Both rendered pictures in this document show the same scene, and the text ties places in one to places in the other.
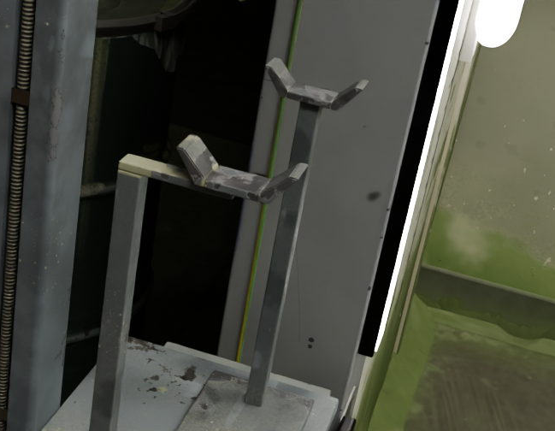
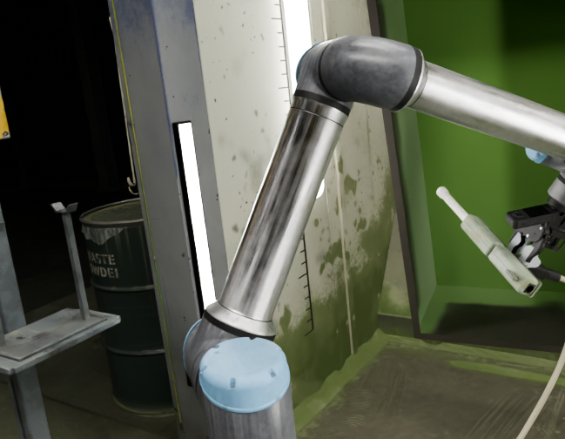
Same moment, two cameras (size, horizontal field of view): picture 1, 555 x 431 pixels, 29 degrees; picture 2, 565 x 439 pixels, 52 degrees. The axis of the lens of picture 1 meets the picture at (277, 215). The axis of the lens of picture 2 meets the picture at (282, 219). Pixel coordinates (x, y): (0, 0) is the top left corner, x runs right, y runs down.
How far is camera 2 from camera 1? 1.15 m
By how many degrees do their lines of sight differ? 26
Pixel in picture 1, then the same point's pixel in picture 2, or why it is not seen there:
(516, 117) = not seen: hidden behind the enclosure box
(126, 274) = not seen: outside the picture
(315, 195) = (168, 259)
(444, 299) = (392, 329)
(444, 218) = (386, 289)
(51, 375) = (14, 313)
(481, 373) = (400, 361)
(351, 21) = (158, 192)
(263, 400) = (87, 318)
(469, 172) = (395, 265)
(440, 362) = (380, 358)
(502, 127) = not seen: hidden behind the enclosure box
